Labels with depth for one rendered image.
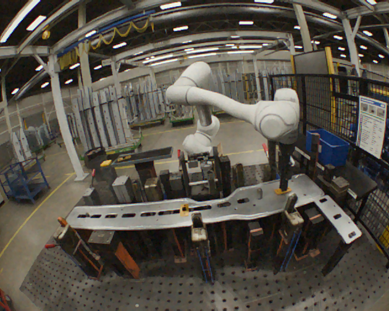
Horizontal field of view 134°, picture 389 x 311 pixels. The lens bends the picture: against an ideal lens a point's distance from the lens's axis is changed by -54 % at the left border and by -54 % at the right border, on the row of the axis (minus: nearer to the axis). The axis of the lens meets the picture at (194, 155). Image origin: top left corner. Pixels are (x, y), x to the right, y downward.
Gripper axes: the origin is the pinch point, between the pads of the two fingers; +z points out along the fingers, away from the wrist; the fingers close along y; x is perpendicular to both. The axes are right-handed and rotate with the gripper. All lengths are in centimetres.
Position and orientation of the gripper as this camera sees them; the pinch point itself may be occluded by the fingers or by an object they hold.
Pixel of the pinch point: (283, 182)
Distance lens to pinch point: 83.2
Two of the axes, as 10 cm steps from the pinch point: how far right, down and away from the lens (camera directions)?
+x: 9.9, -1.6, -0.3
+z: 1.6, 9.1, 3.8
